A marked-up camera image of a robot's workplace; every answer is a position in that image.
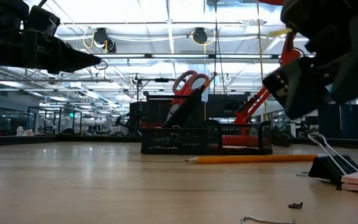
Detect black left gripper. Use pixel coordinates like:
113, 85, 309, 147
19, 30, 103, 75

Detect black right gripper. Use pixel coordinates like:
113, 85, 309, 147
262, 0, 358, 121

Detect yellow wooden pencil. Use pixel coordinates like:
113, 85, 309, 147
197, 71, 218, 98
185, 153, 328, 166

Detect black binder clip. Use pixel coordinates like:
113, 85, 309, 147
296, 131, 358, 188

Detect red grey handled scissors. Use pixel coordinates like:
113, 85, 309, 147
164, 70, 211, 127

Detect black marker pen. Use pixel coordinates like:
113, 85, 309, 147
163, 85, 206, 129

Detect black mesh desk organizer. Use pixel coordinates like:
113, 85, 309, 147
140, 94, 274, 156

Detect red desk lamp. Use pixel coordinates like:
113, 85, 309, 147
221, 0, 304, 147

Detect yellow tape tag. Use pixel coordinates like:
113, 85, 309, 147
267, 27, 293, 40

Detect dark blue room partition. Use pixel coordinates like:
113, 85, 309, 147
317, 98, 358, 140

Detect black ceiling cable reel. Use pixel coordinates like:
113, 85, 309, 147
82, 27, 118, 54
191, 27, 216, 46

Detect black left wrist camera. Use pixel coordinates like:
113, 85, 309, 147
26, 4, 62, 37

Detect black lamp power cable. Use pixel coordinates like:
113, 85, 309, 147
271, 120, 310, 147

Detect yellow hanging cord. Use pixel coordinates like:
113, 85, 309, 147
255, 0, 269, 121

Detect loose silver wire handle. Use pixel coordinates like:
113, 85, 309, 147
240, 215, 296, 224

